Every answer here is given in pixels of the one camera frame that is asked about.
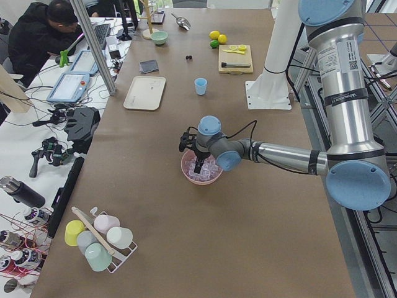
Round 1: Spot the white cup on rack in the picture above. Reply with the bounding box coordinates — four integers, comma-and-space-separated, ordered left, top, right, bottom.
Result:
106, 227, 133, 249

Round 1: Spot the seated person in black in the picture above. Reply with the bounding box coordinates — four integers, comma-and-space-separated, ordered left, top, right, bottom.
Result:
8, 1, 82, 87

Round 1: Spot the blue teach pendant far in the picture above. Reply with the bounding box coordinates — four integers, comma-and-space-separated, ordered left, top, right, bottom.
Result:
69, 50, 99, 76

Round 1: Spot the steel muddler black tip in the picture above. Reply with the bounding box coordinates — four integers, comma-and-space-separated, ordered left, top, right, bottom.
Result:
221, 62, 251, 68

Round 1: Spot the grey cup on rack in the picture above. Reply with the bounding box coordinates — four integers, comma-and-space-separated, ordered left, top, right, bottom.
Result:
76, 230, 97, 255

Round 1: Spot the pink cup on rack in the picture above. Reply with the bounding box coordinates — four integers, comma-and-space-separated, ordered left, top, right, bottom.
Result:
94, 214, 120, 234

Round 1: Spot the black thermos bottle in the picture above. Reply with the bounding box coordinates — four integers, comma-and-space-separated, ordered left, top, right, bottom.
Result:
1, 176, 45, 208

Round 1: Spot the mint cup on rack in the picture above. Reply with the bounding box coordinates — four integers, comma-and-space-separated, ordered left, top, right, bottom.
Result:
84, 243, 112, 272

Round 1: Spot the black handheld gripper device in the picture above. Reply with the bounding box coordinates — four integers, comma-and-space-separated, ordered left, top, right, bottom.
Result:
29, 137, 74, 178

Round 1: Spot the steel ice scoop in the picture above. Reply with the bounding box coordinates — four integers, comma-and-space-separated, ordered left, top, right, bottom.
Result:
171, 13, 191, 30

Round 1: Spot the wooden cutting board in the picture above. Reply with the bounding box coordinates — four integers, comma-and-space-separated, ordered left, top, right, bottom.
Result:
218, 45, 254, 75

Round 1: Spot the white wire cup rack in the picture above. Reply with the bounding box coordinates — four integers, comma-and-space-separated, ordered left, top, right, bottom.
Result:
71, 206, 138, 273

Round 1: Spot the green lime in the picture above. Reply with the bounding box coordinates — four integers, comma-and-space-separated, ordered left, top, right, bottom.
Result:
210, 40, 219, 48

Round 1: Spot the yellow lemon near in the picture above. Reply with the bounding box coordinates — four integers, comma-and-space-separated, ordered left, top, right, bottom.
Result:
217, 34, 228, 45

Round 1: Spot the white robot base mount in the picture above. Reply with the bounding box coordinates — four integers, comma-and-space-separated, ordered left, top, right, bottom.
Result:
246, 0, 304, 110

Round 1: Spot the yellow cup on rack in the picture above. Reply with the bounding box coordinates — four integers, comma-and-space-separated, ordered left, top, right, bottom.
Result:
65, 220, 86, 246

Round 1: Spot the grey folded cloth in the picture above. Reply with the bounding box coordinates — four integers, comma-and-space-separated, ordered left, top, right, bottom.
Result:
139, 60, 159, 74

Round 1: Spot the pink bowl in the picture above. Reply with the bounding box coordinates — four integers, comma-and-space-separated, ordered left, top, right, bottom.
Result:
181, 150, 223, 186

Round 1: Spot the mint green bowl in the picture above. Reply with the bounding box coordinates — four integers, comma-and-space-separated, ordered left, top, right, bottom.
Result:
151, 30, 168, 45

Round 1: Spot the yellow plastic knife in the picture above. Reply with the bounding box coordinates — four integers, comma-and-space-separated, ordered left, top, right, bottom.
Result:
221, 49, 246, 55

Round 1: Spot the yellow lemon far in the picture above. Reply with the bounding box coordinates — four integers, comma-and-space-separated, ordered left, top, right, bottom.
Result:
208, 30, 221, 40

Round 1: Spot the blue teach pendant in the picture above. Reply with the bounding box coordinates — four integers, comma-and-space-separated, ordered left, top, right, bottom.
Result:
47, 71, 90, 103
69, 50, 99, 76

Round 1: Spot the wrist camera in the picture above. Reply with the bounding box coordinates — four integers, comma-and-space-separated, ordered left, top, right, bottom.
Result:
179, 131, 197, 153

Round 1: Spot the yellow lemon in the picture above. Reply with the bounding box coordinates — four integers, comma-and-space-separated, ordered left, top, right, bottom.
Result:
208, 30, 221, 40
217, 34, 228, 45

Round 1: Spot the clear ice cubes pile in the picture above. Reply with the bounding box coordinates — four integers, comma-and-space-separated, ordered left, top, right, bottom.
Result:
182, 155, 221, 182

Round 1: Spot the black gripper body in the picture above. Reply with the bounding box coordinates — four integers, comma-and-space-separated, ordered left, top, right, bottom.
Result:
194, 148, 207, 160

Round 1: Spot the light blue plastic cup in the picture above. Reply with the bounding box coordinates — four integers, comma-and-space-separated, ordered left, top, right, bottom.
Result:
194, 78, 207, 96

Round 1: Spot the black keyboard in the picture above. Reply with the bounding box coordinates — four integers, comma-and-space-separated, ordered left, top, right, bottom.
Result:
93, 24, 110, 50

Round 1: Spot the aluminium frame post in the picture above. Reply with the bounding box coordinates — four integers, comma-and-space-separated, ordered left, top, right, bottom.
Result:
70, 0, 117, 96

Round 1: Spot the lemon half lower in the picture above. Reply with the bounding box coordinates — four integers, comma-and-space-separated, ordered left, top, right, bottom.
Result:
238, 45, 247, 52

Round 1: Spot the cream rabbit serving tray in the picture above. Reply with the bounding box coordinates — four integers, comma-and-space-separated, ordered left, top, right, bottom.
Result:
123, 76, 166, 111

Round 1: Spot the blue teach pendant near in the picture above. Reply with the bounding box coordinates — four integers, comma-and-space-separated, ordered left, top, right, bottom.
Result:
47, 71, 90, 103

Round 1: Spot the wooden mug tree stand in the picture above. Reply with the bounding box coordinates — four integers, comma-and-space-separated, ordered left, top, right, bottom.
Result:
140, 0, 159, 40

